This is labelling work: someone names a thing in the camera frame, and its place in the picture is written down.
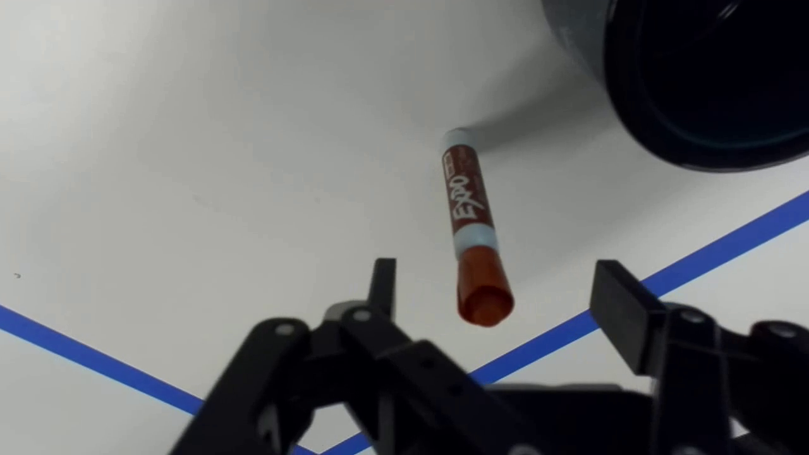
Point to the red Expo marker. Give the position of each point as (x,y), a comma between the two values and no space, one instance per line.
(484,292)

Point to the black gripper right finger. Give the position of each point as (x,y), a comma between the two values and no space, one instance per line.
(716,393)

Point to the dark blue mug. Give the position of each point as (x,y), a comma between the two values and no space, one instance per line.
(701,84)

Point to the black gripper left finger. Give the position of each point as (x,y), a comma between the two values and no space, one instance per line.
(362,379)

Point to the blue tape line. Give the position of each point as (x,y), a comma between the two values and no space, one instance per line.
(611,421)
(99,389)

